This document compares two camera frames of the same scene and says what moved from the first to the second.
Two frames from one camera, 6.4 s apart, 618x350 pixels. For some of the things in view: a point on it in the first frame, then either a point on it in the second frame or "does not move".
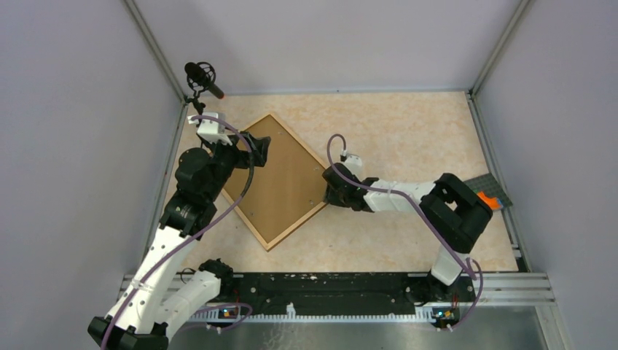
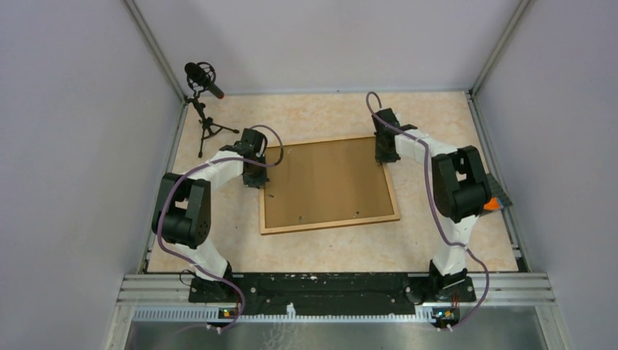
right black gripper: (331, 199) → (381, 158)
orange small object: (493, 202) does not move
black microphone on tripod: (200, 76) does not move
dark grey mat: (488, 185) does not move
